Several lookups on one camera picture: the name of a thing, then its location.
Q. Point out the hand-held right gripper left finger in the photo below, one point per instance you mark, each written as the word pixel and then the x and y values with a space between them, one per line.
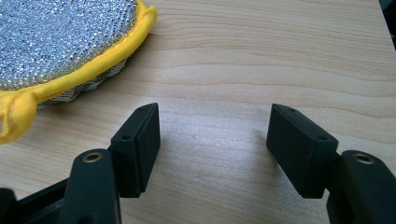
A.
pixel 137 149

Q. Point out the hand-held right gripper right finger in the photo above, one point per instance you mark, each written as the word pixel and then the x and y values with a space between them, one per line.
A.
pixel 299 149

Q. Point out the silver scouring pad yellow trim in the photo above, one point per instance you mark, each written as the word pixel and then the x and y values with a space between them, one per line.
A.
pixel 62 37

